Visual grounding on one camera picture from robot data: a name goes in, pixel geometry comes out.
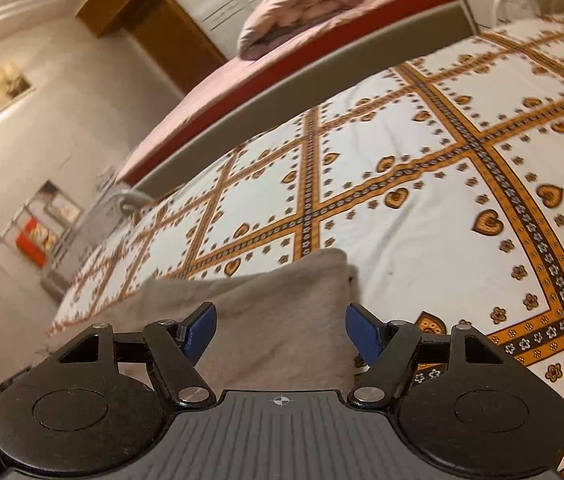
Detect grey-brown fleece pants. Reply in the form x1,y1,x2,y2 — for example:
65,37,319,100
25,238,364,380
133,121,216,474
41,247,361,396

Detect red box on cabinet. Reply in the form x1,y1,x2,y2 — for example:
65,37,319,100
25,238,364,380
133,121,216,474
15,217,58,269

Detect small framed photo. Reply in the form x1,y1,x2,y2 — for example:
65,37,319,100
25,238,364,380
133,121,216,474
37,180,84,226

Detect orange heart patterned bedsheet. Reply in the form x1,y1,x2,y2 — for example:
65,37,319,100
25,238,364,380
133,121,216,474
52,14,564,475

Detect large bed with pink sheet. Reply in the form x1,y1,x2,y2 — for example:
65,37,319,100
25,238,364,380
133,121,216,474
116,0,472,197

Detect folded pink quilt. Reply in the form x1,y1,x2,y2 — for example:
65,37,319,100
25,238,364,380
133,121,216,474
236,0,360,61

